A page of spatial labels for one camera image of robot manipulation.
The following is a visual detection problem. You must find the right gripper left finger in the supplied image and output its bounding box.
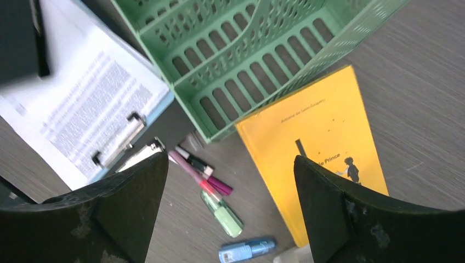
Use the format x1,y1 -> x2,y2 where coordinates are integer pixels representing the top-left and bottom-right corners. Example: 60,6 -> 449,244
1,152 -> 169,262

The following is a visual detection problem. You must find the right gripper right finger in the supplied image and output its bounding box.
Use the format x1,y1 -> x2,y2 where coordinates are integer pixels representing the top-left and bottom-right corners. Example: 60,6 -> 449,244
294,156 -> 464,262

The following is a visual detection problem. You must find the yellow book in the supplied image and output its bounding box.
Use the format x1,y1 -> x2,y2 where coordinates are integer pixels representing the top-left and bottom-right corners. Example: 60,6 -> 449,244
236,65 -> 388,247

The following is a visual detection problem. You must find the white drawer organizer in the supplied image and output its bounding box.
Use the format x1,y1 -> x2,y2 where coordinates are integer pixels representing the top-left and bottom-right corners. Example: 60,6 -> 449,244
273,245 -> 314,263

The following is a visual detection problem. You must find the pink pen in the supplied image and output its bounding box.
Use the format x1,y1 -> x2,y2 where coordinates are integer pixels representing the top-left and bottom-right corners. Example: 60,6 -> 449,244
168,150 -> 222,203

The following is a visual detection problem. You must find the purple marker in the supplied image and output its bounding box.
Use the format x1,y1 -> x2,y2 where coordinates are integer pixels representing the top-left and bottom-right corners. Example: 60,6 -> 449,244
175,146 -> 233,196

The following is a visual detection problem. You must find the green highlighter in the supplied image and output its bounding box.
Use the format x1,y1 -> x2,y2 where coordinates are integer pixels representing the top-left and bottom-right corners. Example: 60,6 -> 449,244
200,191 -> 243,238

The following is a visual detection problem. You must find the green file organizer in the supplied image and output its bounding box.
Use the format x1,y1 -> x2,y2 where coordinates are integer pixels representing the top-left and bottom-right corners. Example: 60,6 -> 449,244
113,1 -> 405,143

